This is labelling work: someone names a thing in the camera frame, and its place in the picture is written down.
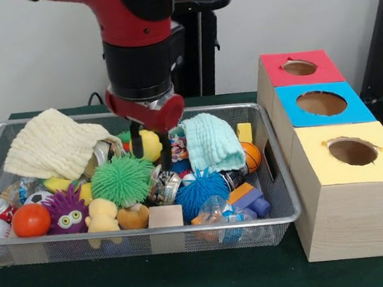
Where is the green spiky rubber ball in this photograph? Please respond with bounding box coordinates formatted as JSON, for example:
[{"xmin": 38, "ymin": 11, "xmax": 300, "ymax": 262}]
[{"xmin": 88, "ymin": 152, "xmax": 159, "ymax": 211}]

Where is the wooden three-hole box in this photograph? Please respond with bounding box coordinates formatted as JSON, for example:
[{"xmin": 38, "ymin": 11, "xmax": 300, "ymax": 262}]
[{"xmin": 251, "ymin": 41, "xmax": 383, "ymax": 268}]

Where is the yellow smooth ball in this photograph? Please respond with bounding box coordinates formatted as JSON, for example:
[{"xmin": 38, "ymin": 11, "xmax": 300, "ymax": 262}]
[{"xmin": 140, "ymin": 127, "xmax": 165, "ymax": 163}]

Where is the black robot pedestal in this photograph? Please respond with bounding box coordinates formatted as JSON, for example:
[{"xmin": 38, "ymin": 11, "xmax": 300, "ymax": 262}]
[{"xmin": 162, "ymin": 0, "xmax": 242, "ymax": 100}]

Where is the cream muslin cloth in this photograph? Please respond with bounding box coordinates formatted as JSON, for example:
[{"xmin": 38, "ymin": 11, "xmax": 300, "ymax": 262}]
[{"xmin": 0, "ymin": 100, "xmax": 126, "ymax": 187}]

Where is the blue spiky rubber ball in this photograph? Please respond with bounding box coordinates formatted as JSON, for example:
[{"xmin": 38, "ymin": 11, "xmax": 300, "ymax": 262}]
[{"xmin": 170, "ymin": 166, "xmax": 234, "ymax": 226}]

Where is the colourful triangle print cloth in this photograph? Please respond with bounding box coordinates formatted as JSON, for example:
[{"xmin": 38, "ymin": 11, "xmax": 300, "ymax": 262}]
[{"xmin": 168, "ymin": 132, "xmax": 191, "ymax": 164}]

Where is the orange smooth ball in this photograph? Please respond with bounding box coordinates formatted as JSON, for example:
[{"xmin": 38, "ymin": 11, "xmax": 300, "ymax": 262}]
[{"xmin": 10, "ymin": 201, "xmax": 54, "ymax": 239}]

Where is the silver mesh bin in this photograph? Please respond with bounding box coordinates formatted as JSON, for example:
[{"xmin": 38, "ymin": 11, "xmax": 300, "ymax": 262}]
[{"xmin": 0, "ymin": 91, "xmax": 306, "ymax": 276}]

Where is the yellow plush duck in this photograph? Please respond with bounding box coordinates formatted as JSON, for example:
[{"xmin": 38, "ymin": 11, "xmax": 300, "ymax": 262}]
[{"xmin": 82, "ymin": 196, "xmax": 122, "ymax": 235}]

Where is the orange toy basketball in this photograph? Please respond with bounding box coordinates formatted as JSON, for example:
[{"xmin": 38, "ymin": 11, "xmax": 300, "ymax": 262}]
[{"xmin": 239, "ymin": 140, "xmax": 263, "ymax": 175}]

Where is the light blue fluffy cloth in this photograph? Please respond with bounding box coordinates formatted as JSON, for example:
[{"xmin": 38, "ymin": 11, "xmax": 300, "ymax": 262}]
[{"xmin": 177, "ymin": 109, "xmax": 247, "ymax": 177}]

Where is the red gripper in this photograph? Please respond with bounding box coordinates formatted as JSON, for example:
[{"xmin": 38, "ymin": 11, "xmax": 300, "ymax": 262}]
[{"xmin": 104, "ymin": 82, "xmax": 192, "ymax": 177}]

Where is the purple spiky monster toy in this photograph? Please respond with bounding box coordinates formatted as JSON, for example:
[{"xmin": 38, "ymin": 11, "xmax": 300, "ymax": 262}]
[{"xmin": 40, "ymin": 185, "xmax": 93, "ymax": 238}]

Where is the black cable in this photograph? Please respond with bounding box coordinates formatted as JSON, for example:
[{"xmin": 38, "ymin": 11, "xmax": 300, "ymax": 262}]
[{"xmin": 85, "ymin": 90, "xmax": 104, "ymax": 107}]

